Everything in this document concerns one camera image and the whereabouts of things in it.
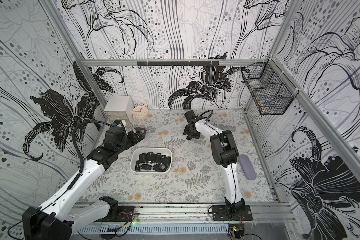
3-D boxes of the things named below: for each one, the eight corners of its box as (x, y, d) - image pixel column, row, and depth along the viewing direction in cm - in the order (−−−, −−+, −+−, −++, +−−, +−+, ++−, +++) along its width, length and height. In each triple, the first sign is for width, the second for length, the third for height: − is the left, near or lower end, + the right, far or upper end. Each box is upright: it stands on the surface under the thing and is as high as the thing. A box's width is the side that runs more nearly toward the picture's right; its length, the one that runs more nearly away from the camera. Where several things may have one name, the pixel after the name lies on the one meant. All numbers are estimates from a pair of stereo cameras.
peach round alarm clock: (131, 120, 115) (130, 116, 112) (135, 108, 123) (134, 105, 120) (146, 120, 115) (145, 116, 112) (149, 108, 123) (148, 105, 120)
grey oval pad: (247, 181, 85) (249, 179, 82) (237, 157, 94) (238, 155, 91) (255, 179, 85) (257, 177, 83) (244, 156, 95) (246, 153, 92)
